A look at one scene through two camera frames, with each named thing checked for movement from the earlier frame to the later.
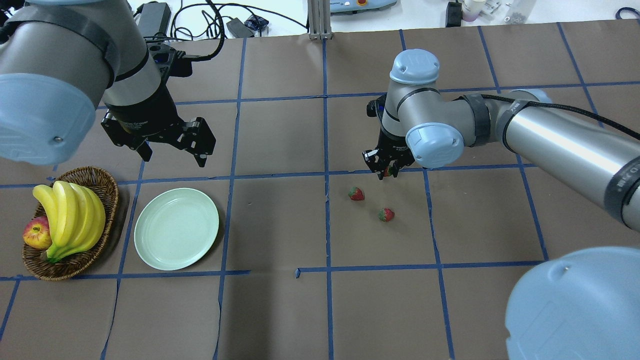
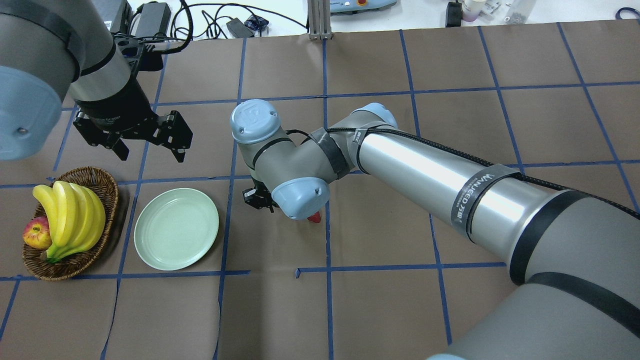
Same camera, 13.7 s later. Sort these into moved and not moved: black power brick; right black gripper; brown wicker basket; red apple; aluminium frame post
Moved: right black gripper
Not moved: red apple; brown wicker basket; aluminium frame post; black power brick
